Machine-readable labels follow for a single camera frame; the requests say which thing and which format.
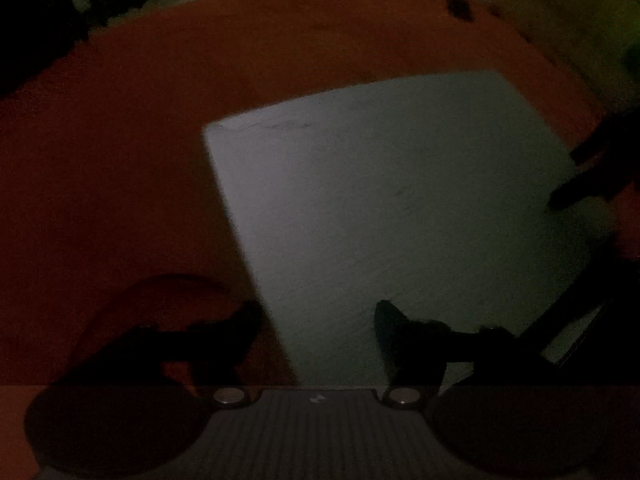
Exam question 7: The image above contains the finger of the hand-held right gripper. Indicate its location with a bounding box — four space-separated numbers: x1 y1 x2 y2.
547 167 626 211
570 112 623 168

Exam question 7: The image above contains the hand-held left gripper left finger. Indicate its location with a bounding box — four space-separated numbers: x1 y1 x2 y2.
100 301 265 407

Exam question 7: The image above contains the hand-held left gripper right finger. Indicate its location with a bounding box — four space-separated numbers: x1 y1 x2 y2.
374 300 543 407

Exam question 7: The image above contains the white paper sheet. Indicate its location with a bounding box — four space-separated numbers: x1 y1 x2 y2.
202 70 620 387

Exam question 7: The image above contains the small black object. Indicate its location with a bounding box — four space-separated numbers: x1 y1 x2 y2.
446 0 476 22

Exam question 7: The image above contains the orange cloth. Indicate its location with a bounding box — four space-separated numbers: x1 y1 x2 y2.
0 0 640 391

